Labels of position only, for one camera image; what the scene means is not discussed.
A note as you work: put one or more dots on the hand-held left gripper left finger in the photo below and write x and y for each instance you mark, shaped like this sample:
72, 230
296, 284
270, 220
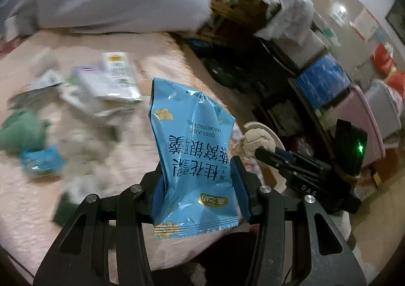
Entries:
148, 185

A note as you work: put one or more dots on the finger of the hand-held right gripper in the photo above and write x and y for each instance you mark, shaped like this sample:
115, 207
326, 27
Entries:
296, 155
269, 157

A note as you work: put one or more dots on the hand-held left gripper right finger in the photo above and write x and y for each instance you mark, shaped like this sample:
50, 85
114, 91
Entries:
241, 191

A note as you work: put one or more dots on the white round waste bin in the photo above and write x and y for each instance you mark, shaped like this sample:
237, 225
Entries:
278, 147

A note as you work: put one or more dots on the blue snack packet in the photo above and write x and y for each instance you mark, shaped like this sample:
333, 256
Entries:
193, 147

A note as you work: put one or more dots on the crumpled beige paper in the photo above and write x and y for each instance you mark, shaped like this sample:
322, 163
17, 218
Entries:
254, 142

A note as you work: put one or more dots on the pink fluffy blanket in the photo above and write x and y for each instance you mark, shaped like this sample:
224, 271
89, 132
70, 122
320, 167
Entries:
104, 147

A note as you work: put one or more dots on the pink plastic container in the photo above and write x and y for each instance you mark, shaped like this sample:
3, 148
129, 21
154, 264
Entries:
360, 121

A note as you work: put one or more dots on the black rack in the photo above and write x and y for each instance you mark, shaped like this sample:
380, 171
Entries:
284, 90

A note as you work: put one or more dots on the blue storage box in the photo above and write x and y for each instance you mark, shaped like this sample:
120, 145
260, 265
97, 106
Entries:
322, 79

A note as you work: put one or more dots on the dark green wrapper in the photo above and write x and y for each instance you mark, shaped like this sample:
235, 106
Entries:
66, 210

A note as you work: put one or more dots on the grey lidded bin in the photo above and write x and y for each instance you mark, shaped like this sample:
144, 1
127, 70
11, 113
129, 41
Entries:
386, 109

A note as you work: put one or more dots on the white leaflet packets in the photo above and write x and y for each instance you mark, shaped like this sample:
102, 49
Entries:
95, 104

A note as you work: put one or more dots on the small blue packet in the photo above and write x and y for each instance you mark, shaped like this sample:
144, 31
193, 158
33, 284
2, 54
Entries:
42, 161

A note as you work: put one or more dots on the white storage box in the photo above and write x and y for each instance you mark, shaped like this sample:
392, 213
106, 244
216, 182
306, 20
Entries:
308, 47

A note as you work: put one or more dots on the white packet with yellow logo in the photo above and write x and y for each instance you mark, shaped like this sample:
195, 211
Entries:
120, 77

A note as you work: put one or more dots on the white flat packet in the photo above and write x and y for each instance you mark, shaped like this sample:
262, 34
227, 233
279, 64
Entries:
87, 80

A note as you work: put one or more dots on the red bag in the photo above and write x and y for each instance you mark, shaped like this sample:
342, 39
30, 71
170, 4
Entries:
390, 64

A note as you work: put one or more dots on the green cloth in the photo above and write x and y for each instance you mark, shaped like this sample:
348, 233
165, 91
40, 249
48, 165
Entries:
22, 132

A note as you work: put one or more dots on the white plastic bag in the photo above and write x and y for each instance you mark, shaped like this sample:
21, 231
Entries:
289, 17

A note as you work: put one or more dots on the grey white packet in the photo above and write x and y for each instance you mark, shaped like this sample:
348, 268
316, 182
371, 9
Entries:
44, 81

